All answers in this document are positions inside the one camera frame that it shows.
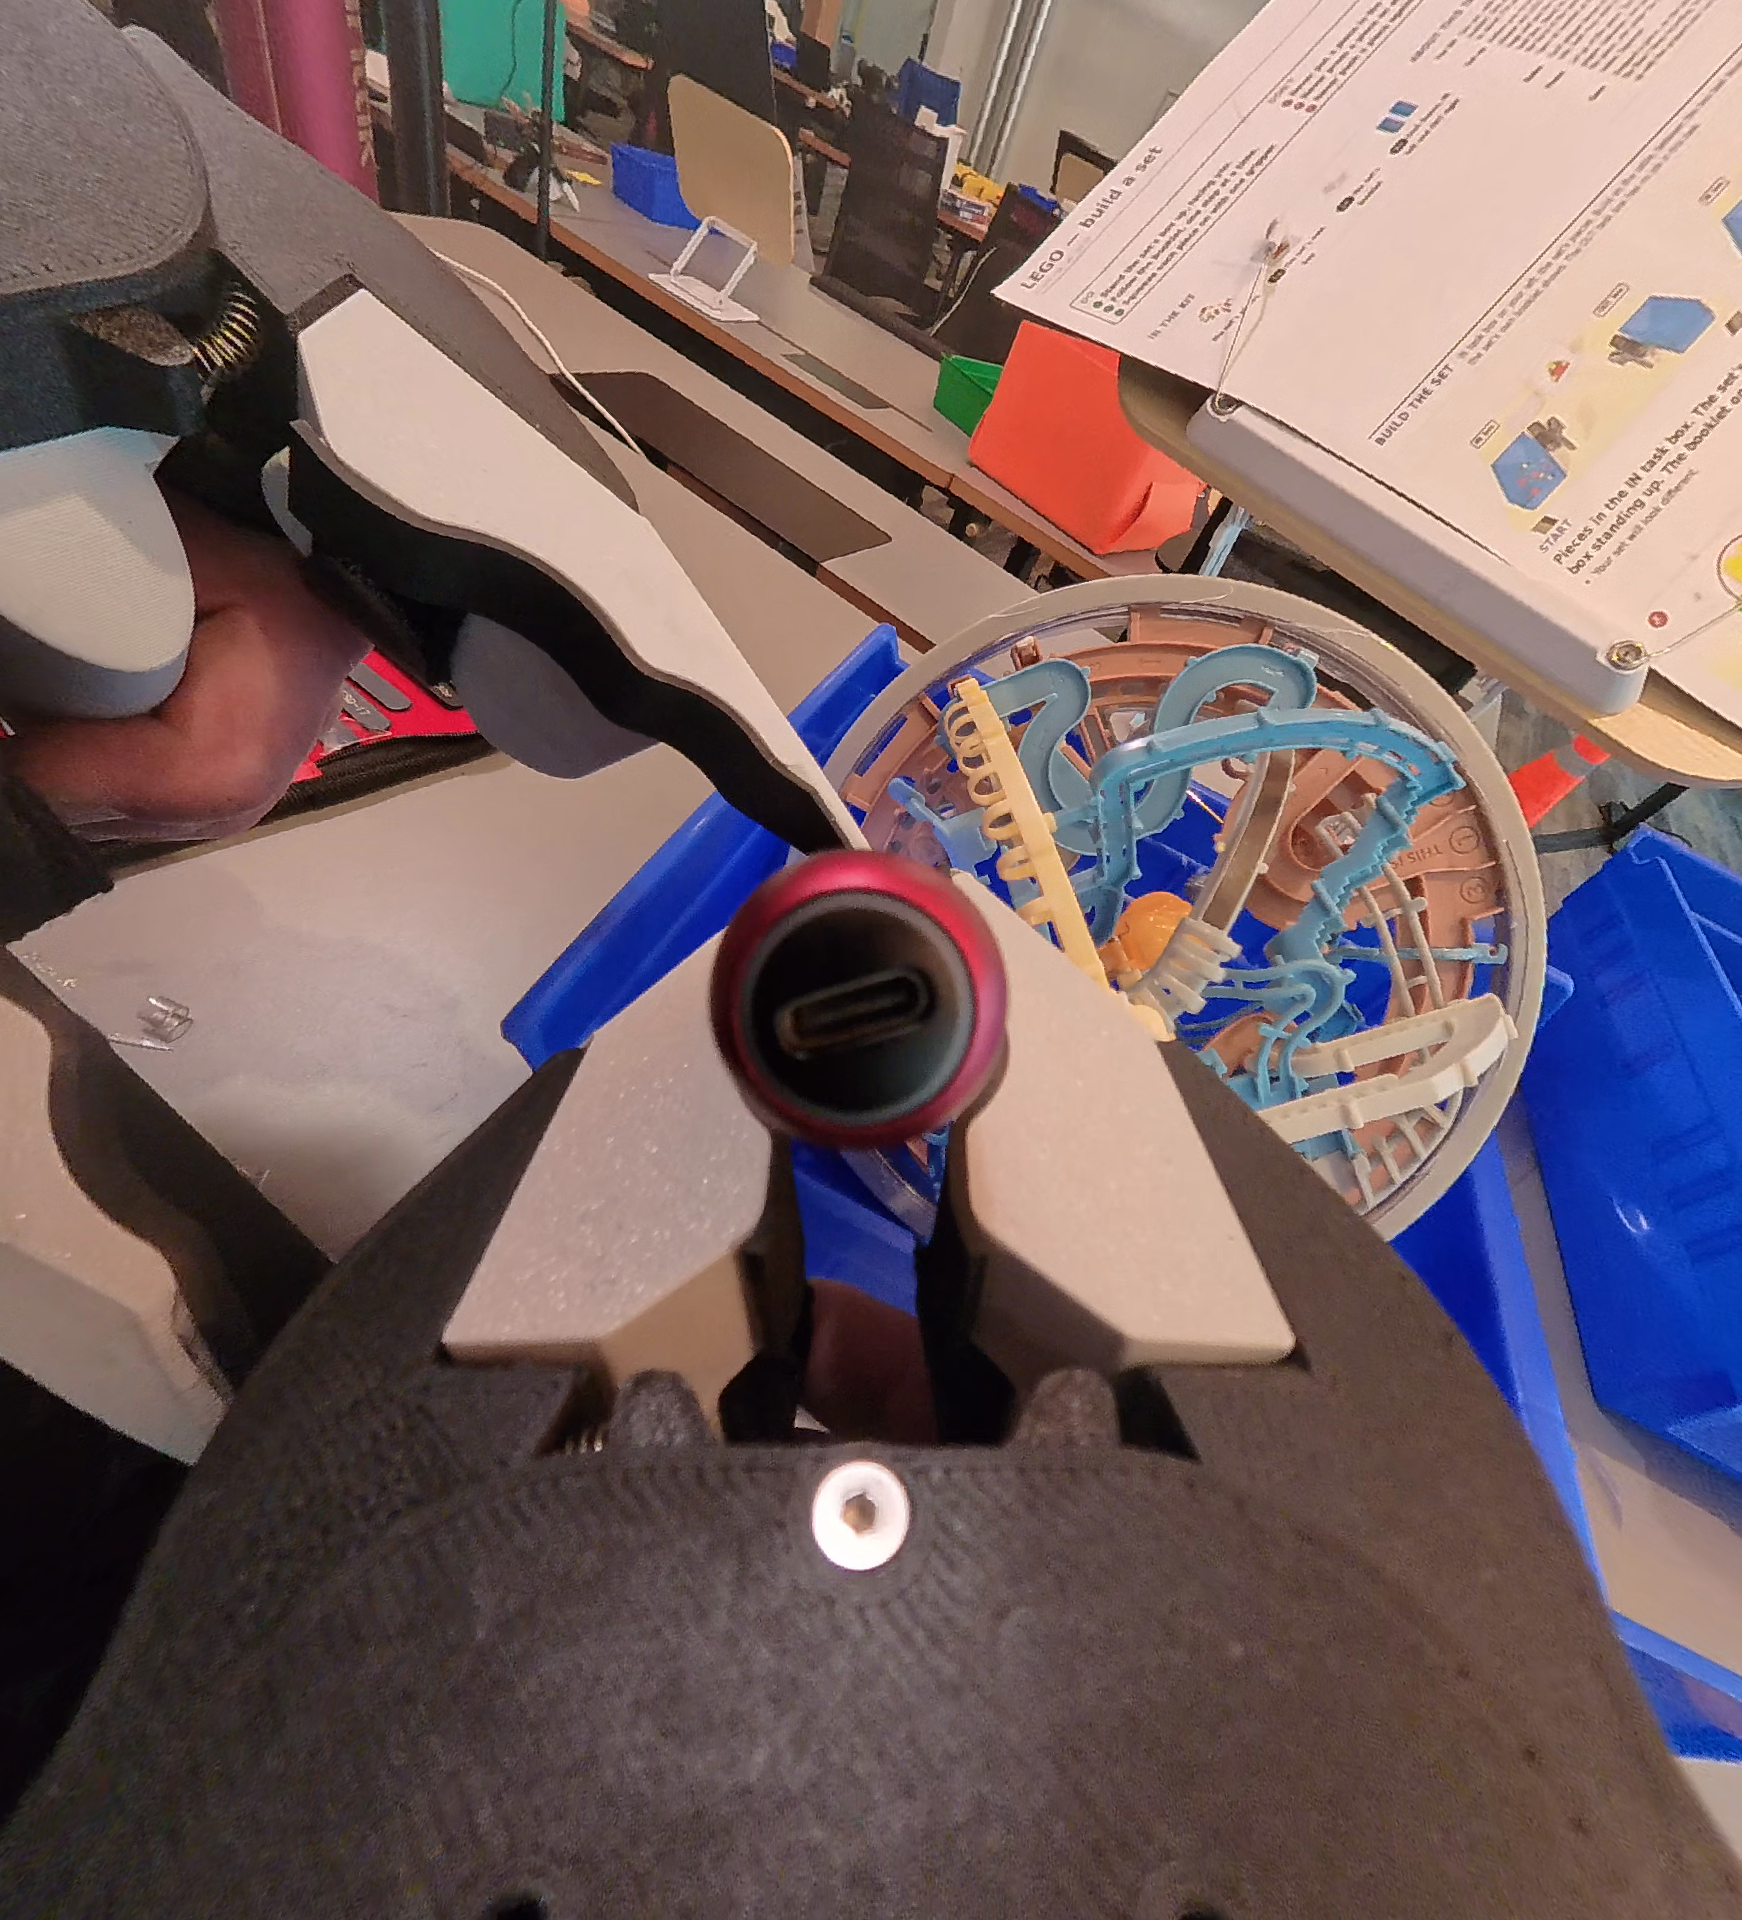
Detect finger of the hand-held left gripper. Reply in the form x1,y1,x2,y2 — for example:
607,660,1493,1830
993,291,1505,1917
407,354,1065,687
0,901,342,1464
284,278,874,861

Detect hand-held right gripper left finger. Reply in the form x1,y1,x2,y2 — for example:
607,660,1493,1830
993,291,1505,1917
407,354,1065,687
439,959,814,1443

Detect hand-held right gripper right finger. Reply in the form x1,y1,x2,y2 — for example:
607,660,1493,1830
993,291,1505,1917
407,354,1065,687
924,877,1298,1443

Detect blue plastic bin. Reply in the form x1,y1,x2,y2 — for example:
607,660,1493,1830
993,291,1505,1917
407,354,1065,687
501,624,1610,1597
1525,825,1742,1772

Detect red electric screwdriver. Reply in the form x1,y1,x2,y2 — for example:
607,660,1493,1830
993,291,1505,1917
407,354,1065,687
708,848,1021,1154

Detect clear ball maze puzzle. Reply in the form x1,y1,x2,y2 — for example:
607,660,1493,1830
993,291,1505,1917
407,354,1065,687
818,579,1547,1246

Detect person's right hand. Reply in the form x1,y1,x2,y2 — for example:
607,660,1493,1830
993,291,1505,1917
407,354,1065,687
808,1278,947,1429

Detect person's left hand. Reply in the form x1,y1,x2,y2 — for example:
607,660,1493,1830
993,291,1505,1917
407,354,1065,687
8,516,371,844

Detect black square pad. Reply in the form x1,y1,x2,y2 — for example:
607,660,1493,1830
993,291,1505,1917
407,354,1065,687
554,367,892,573

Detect white tablet stand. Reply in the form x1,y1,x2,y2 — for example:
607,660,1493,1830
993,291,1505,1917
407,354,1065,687
651,216,768,323

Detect pink drink can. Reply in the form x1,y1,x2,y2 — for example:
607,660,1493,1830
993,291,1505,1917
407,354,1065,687
218,0,382,206

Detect small blue bin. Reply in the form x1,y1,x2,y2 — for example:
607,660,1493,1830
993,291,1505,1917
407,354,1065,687
607,142,702,230

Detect black metal pole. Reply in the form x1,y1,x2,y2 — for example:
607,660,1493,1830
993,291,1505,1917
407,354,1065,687
389,0,450,219

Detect green storage bin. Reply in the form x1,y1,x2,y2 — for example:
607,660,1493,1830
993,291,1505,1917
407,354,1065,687
443,0,567,109

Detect black office chair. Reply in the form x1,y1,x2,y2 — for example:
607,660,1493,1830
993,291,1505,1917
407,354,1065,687
818,97,965,326

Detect red plastic bin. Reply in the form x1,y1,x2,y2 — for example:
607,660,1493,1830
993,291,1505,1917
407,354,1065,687
968,320,1210,553

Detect orange traffic cone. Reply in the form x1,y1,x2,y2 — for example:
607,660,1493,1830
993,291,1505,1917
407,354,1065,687
1505,734,1615,828

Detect white document stand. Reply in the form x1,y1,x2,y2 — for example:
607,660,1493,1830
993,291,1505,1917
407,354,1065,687
1185,394,1666,721

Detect instruction sheet board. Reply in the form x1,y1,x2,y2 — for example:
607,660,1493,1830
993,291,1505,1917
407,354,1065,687
992,0,1742,789

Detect white cable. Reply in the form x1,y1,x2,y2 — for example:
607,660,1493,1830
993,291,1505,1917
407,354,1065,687
438,256,651,459

